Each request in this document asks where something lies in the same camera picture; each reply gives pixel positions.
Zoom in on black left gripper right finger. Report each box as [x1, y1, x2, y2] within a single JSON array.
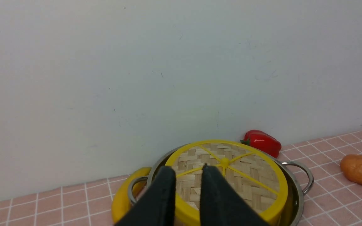
[[200, 165, 269, 226]]

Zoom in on red bell pepper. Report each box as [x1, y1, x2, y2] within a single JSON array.
[[240, 130, 282, 158]]

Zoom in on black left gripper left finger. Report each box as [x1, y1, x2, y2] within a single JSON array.
[[116, 166, 176, 226]]

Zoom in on yellow banana-shaped toy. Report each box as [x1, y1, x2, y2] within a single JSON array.
[[112, 167, 152, 226]]

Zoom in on pink checkered tablecloth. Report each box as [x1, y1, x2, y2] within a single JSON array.
[[0, 131, 362, 226]]

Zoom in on woven bamboo steamer lid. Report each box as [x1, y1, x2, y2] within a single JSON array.
[[165, 140, 288, 226]]

